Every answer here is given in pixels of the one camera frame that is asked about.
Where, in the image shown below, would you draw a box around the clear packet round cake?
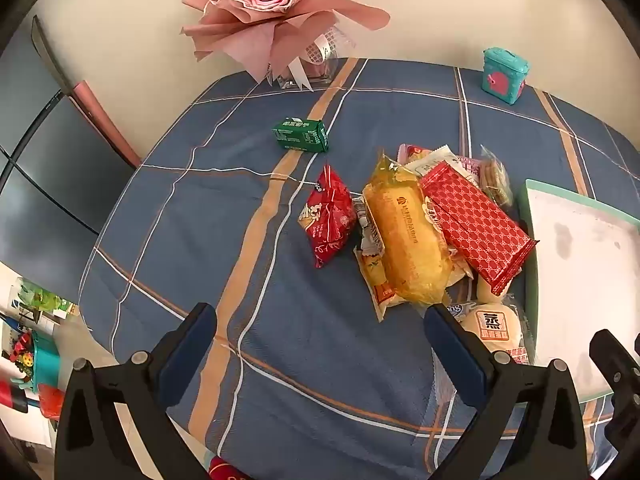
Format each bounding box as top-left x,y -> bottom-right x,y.
432,299 -> 537,406

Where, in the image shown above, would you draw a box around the square glass vase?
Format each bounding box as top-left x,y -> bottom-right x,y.
272,57 -> 334,89

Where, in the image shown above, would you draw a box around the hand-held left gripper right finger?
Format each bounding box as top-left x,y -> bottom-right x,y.
424,304 -> 588,480

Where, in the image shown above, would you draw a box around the red snack bag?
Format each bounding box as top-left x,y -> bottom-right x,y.
298,164 -> 358,269

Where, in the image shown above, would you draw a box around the dark grey cabinet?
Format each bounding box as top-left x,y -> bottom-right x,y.
0,15 -> 143,286

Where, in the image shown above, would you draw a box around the white box teal rim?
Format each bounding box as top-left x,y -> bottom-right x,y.
517,178 -> 640,401

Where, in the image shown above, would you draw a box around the yellow bread packet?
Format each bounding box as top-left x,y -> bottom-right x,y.
361,152 -> 453,306

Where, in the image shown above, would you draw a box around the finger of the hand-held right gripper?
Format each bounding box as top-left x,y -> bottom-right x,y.
589,329 -> 640,461

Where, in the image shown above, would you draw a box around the green printed bag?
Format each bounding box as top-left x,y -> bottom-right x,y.
9,277 -> 81,323

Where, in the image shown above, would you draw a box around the red printed object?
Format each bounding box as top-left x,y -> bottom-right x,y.
207,456 -> 253,480

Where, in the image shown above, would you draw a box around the cream orange snack packet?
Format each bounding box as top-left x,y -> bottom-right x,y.
353,245 -> 401,322

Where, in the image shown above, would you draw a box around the red plastic object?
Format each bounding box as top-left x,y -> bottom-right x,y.
37,384 -> 66,418

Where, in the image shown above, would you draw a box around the round cracker packet green ends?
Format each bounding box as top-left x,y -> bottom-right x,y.
477,145 -> 515,207

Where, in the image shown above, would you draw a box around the teal plastic toy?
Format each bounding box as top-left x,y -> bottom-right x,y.
2,327 -> 63,393

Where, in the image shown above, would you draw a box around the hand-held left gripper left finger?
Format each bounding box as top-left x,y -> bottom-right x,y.
54,302 -> 218,480

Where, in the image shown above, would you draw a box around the teal toy box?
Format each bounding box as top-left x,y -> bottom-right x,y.
481,47 -> 530,106

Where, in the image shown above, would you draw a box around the red patterned wafer packet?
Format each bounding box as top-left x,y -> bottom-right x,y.
419,160 -> 540,297

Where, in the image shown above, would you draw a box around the green snack pack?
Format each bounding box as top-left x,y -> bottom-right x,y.
271,117 -> 330,153

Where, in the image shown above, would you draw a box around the blue plaid tablecloth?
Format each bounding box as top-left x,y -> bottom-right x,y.
77,57 -> 640,480

